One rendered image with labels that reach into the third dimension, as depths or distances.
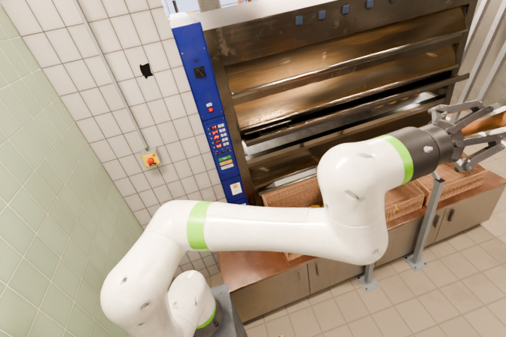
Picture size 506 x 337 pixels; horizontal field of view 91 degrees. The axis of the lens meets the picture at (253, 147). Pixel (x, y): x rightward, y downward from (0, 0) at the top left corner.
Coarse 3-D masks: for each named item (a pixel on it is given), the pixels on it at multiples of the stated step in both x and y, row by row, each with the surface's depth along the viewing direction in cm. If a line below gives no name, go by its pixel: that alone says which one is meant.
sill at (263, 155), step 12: (408, 108) 209; (420, 108) 212; (360, 120) 206; (372, 120) 203; (384, 120) 207; (324, 132) 201; (336, 132) 198; (288, 144) 195; (300, 144) 194; (252, 156) 190; (264, 156) 190
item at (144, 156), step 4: (152, 148) 159; (156, 148) 159; (144, 152) 157; (148, 152) 156; (152, 152) 155; (156, 152) 156; (140, 156) 155; (144, 156) 155; (148, 156) 156; (152, 156) 156; (156, 156) 157; (160, 156) 164; (144, 160) 156; (156, 160) 158; (160, 160) 161; (148, 164) 158; (152, 164) 159; (156, 164) 160
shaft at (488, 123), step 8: (504, 112) 48; (480, 120) 52; (488, 120) 51; (496, 120) 49; (504, 120) 48; (464, 128) 56; (472, 128) 54; (480, 128) 52; (488, 128) 51; (496, 128) 50
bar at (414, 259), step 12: (300, 180) 161; (264, 192) 157; (432, 192) 175; (432, 204) 178; (432, 216) 185; (420, 240) 202; (420, 252) 209; (372, 264) 195; (420, 264) 216; (360, 276) 216; (372, 276) 215; (372, 288) 207
